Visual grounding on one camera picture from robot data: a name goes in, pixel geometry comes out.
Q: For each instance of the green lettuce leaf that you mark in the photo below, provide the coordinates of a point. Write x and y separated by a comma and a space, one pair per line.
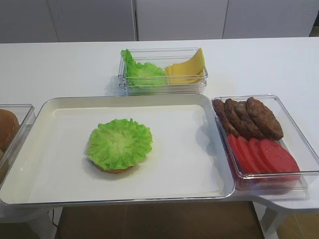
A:
139, 74
119, 144

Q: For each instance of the yellow cheese slice bottom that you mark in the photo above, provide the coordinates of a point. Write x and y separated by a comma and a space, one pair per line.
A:
182, 82

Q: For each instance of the yellow cheese slice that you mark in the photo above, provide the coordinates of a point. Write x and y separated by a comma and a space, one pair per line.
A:
182, 82
184, 77
194, 66

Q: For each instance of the yellow cheese slice middle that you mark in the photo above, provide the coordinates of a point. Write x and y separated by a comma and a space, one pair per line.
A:
184, 77

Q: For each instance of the green lettuce leaf in container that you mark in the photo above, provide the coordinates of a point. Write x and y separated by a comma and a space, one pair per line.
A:
139, 74

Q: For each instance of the clear lettuce and cheese container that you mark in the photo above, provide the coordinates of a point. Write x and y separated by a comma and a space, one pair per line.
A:
161, 57

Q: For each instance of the yellow cheese slice top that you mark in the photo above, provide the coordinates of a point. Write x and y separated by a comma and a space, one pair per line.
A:
194, 66

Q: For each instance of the white serving tray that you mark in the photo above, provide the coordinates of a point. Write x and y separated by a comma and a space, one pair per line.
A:
187, 162

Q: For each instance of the brown beef patty back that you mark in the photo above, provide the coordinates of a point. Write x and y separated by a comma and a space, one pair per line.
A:
219, 108

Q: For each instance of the brown beef patty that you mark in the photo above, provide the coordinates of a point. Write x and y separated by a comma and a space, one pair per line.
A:
235, 119
219, 108
241, 111
264, 119

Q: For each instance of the toasted bottom bun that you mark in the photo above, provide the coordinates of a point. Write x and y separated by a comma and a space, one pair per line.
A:
114, 171

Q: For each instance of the red tomato slice back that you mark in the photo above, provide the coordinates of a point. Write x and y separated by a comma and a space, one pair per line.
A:
241, 159

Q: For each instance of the red tomato slice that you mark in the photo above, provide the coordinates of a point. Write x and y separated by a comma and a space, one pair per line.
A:
242, 143
276, 157
254, 150
241, 159

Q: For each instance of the brown beef patty front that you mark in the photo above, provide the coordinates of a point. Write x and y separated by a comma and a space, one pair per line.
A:
264, 119

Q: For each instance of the clear patty and tomato container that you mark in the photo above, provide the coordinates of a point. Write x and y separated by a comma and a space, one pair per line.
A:
293, 141

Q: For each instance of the red tomato slice front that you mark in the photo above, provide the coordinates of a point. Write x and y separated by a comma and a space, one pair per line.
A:
276, 157

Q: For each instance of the clear bun container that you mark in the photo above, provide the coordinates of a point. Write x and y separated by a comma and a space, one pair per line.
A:
25, 115

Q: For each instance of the white table leg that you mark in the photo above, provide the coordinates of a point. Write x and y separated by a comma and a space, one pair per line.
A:
269, 220

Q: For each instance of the brown top bun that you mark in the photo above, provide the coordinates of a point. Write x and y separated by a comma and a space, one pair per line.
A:
9, 126

